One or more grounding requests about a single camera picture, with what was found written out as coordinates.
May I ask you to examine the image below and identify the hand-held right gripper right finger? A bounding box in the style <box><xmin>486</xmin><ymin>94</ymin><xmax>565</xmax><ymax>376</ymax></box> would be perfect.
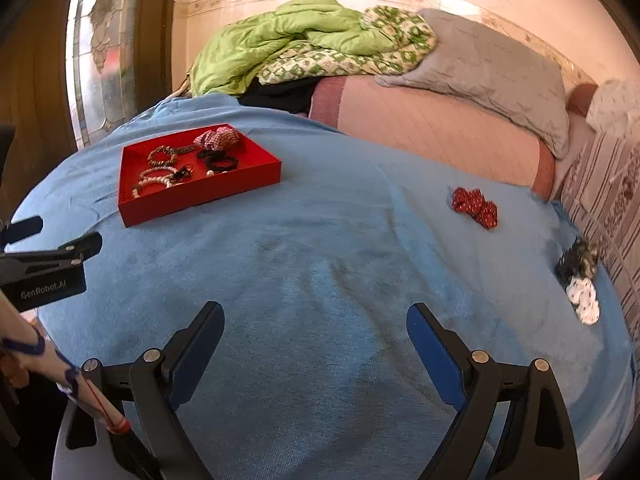
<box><xmin>406</xmin><ymin>302</ymin><xmax>581</xmax><ymax>480</ymax></box>

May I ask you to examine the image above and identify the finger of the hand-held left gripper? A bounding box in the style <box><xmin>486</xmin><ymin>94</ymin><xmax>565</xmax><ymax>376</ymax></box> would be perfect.
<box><xmin>7</xmin><ymin>232</ymin><xmax>104</xmax><ymax>270</ymax></box>
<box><xmin>0</xmin><ymin>215</ymin><xmax>45</xmax><ymax>252</ymax></box>

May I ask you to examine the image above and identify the stained glass window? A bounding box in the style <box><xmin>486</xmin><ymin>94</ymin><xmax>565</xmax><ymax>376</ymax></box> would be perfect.
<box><xmin>67</xmin><ymin>0</ymin><xmax>142</xmax><ymax>150</ymax></box>

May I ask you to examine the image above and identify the wooden window frame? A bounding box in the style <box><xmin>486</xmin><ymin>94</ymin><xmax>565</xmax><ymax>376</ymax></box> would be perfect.
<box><xmin>0</xmin><ymin>0</ymin><xmax>182</xmax><ymax>157</ymax></box>

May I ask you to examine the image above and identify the black cloth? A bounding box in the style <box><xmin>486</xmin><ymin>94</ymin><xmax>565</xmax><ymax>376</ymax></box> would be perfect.
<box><xmin>239</xmin><ymin>76</ymin><xmax>321</xmax><ymax>115</ymax></box>

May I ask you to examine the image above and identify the red dotted scrunchie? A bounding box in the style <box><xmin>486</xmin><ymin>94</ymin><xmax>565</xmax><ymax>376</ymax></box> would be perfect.
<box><xmin>451</xmin><ymin>186</ymin><xmax>500</xmax><ymax>231</ymax></box>

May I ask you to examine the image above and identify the pink bolster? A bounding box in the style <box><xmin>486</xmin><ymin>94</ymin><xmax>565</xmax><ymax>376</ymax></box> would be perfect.
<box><xmin>565</xmin><ymin>82</ymin><xmax>599</xmax><ymax>117</ymax></box>

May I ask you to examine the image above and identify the striped pillow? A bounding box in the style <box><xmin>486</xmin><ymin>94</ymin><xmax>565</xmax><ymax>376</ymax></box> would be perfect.
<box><xmin>550</xmin><ymin>129</ymin><xmax>640</xmax><ymax>342</ymax></box>

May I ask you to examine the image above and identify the white patterned scrunchie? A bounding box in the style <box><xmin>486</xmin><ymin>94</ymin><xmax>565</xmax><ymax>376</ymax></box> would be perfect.
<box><xmin>565</xmin><ymin>276</ymin><xmax>601</xmax><ymax>326</ymax></box>

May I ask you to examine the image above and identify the green quilt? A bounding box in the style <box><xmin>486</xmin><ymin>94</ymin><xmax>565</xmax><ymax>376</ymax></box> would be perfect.
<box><xmin>189</xmin><ymin>0</ymin><xmax>401</xmax><ymax>97</ymax></box>

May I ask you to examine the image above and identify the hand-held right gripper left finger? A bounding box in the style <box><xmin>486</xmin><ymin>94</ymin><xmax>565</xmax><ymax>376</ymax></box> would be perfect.
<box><xmin>52</xmin><ymin>301</ymin><xmax>225</xmax><ymax>480</ymax></box>

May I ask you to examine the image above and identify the pink bedsheet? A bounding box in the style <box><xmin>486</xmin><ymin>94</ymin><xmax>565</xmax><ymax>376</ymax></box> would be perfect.
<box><xmin>307</xmin><ymin>75</ymin><xmax>557</xmax><ymax>202</ymax></box>

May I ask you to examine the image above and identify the grey pillow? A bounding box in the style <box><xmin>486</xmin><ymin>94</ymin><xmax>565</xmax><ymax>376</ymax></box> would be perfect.
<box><xmin>375</xmin><ymin>8</ymin><xmax>571</xmax><ymax>160</ymax></box>

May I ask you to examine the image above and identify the white pearl bracelet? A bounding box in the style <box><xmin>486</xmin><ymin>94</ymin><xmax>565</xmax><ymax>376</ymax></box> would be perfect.
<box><xmin>139</xmin><ymin>165</ymin><xmax>179</xmax><ymax>184</ymax></box>
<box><xmin>131</xmin><ymin>179</ymin><xmax>174</xmax><ymax>200</ymax></box>

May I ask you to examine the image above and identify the cream stick with blue thread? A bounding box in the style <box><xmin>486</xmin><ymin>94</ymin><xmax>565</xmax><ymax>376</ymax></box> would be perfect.
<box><xmin>0</xmin><ymin>294</ymin><xmax>167</xmax><ymax>480</ymax></box>

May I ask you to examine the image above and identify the pink checkered scrunchie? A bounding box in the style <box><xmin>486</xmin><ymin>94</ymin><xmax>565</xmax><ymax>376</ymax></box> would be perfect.
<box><xmin>192</xmin><ymin>127</ymin><xmax>246</xmax><ymax>154</ymax></box>

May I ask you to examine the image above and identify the green and white patterned blanket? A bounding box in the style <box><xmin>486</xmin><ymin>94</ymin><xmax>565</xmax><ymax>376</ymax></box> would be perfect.
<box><xmin>257</xmin><ymin>5</ymin><xmax>439</xmax><ymax>86</ymax></box>

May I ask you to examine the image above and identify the red tray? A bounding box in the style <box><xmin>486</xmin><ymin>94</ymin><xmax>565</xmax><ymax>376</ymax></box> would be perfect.
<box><xmin>118</xmin><ymin>123</ymin><xmax>283</xmax><ymax>229</ymax></box>

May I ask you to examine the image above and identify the blue blanket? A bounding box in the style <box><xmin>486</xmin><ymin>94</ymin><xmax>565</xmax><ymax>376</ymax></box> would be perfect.
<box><xmin>12</xmin><ymin>92</ymin><xmax>639</xmax><ymax>480</ymax></box>

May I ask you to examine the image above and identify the black and white scrunchie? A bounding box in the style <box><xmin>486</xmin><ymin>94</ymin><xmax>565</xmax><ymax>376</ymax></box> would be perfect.
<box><xmin>555</xmin><ymin>237</ymin><xmax>600</xmax><ymax>281</ymax></box>

